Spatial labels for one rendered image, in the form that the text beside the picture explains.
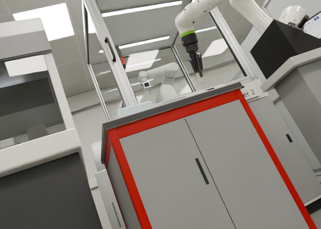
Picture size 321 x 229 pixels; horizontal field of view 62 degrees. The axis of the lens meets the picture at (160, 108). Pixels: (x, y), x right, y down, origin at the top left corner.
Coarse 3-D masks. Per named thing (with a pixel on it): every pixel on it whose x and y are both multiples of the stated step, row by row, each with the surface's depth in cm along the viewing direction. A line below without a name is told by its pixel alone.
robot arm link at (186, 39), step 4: (184, 36) 156; (188, 36) 155; (192, 36) 155; (196, 36) 158; (184, 40) 157; (188, 40) 155; (192, 40) 155; (196, 40) 157; (184, 44) 158; (188, 44) 157
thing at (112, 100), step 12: (96, 36) 197; (96, 48) 211; (96, 60) 226; (96, 72) 244; (108, 72) 194; (96, 84) 265; (108, 84) 207; (108, 96) 222; (120, 96) 180; (108, 108) 239; (120, 108) 191
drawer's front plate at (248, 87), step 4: (248, 84) 191; (252, 84) 192; (244, 88) 189; (248, 88) 190; (252, 88) 190; (244, 92) 188; (248, 92) 188; (252, 92) 189; (256, 92) 190; (248, 96) 187; (252, 96) 188; (256, 96) 188
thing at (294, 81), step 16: (320, 48) 119; (288, 64) 117; (304, 64) 119; (320, 64) 121; (272, 80) 130; (288, 80) 126; (304, 80) 117; (320, 80) 117; (288, 96) 129; (304, 96) 119; (320, 96) 114; (304, 112) 123; (320, 112) 114; (304, 128) 126; (320, 128) 117; (320, 144) 120; (320, 160) 123
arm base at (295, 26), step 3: (306, 15) 119; (303, 18) 119; (306, 18) 118; (300, 21) 122; (303, 21) 120; (306, 21) 120; (288, 24) 127; (291, 24) 125; (294, 24) 128; (297, 24) 125; (300, 24) 122; (303, 24) 122; (294, 27) 125; (297, 27) 124; (300, 27) 124; (303, 27) 124; (300, 30) 124; (303, 30) 126
